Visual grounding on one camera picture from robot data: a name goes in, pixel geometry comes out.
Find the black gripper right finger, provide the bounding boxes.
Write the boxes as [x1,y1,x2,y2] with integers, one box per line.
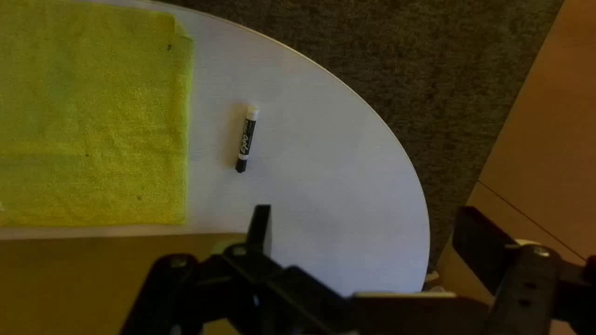
[453,206,596,335]

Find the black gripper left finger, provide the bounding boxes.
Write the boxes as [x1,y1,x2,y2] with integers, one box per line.
[119,204,360,335]

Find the black Expo marker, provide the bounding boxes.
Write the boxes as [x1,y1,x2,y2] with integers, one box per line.
[235,103,261,176]

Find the yellow microfibre cloth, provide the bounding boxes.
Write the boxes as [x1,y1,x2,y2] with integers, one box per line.
[0,0,198,230]

